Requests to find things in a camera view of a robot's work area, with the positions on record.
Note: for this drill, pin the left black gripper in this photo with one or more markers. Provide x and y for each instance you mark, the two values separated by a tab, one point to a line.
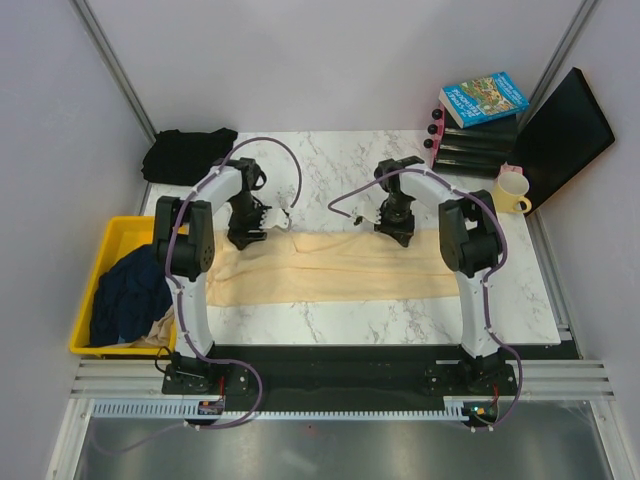
238	234

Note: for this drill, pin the cream yellow t-shirt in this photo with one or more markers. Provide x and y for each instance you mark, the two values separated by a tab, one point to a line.
317	267

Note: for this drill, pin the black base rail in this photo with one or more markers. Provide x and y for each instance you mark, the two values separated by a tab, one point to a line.
339	379

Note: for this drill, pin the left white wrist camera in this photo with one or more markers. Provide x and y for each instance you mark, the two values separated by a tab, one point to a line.
276	218

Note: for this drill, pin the colourful treehouse book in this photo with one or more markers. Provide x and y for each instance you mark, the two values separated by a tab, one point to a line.
483	99

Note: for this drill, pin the white slotted cable duct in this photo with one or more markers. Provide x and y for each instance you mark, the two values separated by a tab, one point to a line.
167	409

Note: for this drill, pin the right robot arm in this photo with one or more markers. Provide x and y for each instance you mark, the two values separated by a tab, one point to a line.
471	241

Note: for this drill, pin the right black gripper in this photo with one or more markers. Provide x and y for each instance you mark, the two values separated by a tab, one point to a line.
402	233

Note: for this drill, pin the folded black t-shirt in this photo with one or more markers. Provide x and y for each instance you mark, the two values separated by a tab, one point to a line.
184	158

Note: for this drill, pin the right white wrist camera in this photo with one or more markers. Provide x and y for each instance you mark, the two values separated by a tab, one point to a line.
366	213

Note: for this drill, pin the black box with knobs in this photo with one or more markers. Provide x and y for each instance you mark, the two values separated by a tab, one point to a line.
478	151

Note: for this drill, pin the yellow plastic bin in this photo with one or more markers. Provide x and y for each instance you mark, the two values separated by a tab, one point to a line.
122	235

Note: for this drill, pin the navy blue t-shirt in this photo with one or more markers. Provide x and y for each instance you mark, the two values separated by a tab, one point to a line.
129	299

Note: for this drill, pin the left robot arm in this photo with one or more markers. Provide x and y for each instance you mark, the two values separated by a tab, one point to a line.
184	244

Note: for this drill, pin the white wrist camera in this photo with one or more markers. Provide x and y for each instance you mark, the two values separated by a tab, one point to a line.
366	213
276	218

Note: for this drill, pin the yellow ceramic mug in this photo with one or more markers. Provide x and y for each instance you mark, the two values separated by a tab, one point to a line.
510	193

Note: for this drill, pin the black flat panel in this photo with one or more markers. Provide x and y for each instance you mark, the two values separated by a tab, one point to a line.
567	132

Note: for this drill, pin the small pink box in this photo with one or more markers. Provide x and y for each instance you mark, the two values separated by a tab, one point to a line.
508	168

